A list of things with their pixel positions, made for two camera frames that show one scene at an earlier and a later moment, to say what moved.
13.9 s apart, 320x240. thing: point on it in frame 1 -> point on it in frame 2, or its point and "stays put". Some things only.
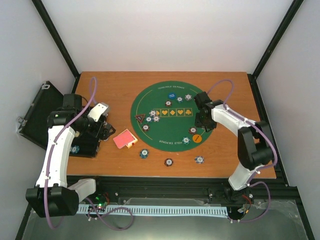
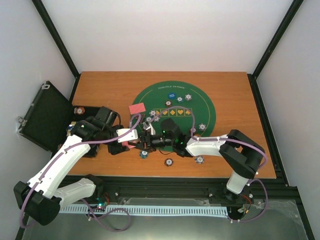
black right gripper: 198,123 -> 145,138
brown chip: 192,130 stays put
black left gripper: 104,135 -> 117,149
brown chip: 168,103 stays put
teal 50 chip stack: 144,153 stays put
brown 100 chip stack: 168,162 stays put
